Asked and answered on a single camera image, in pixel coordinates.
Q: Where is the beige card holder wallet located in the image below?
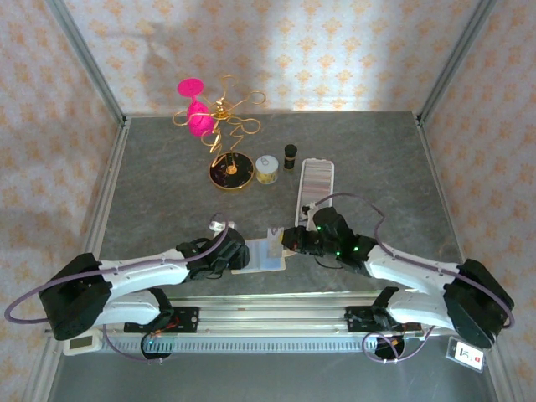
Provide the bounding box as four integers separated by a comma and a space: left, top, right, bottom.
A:
231, 238, 296, 276

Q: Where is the white credit card grey print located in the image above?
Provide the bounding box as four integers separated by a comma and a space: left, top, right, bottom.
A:
265, 227, 285, 259

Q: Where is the clear plastic card tray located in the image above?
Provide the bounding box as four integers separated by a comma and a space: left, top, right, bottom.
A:
295, 157, 335, 229

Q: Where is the small yellow jar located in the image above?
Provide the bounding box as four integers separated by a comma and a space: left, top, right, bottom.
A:
255, 154, 281, 185

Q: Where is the white label badge red mark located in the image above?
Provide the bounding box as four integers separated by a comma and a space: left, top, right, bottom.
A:
444, 336, 487, 373

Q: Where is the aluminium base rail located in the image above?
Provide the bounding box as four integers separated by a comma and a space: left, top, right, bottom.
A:
167, 291, 432, 336

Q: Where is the gold wire glass rack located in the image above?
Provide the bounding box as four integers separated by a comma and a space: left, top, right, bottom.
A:
172, 75, 267, 193

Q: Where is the grey slotted cable duct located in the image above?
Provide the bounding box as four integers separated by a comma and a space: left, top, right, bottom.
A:
100, 332, 424, 355

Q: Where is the aluminium table edge rail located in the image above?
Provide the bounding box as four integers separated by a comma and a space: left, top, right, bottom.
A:
414, 112, 468, 263
81, 116, 131, 259

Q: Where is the aluminium frame post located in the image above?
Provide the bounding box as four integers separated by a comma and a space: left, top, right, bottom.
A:
44, 0, 128, 126
417, 0, 499, 126

